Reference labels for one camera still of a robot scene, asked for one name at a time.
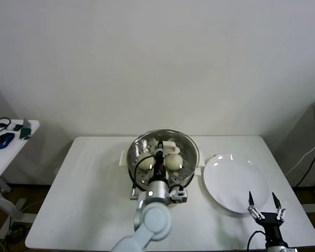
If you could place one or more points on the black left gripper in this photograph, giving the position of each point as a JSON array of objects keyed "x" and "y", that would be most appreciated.
[{"x": 160, "y": 170}]

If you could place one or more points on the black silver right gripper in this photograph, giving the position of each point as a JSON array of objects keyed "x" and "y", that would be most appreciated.
[{"x": 271, "y": 225}]

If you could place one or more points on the round glass pot lid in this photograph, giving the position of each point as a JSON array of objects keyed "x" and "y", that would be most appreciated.
[{"x": 172, "y": 150}]

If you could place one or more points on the white steamed baozi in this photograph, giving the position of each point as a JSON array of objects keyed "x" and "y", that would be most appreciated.
[
  {"x": 173, "y": 162},
  {"x": 146, "y": 162}
]

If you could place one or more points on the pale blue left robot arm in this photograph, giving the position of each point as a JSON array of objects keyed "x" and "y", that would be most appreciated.
[{"x": 153, "y": 220}]

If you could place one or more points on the stainless steel steamer basket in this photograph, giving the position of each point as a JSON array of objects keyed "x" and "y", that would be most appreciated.
[{"x": 131, "y": 160}]

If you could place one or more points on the white round plate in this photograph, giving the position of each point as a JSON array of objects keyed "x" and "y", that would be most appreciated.
[{"x": 233, "y": 183}]

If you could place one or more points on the green grey handheld device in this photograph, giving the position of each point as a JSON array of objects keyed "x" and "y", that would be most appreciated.
[{"x": 25, "y": 132}]

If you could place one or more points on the small black box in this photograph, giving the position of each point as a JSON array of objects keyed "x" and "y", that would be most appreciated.
[{"x": 17, "y": 128}]

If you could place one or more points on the white side table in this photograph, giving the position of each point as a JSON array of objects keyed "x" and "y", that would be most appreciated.
[{"x": 5, "y": 162}]

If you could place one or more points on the blue computer mouse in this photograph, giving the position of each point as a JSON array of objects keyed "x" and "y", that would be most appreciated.
[{"x": 4, "y": 140}]

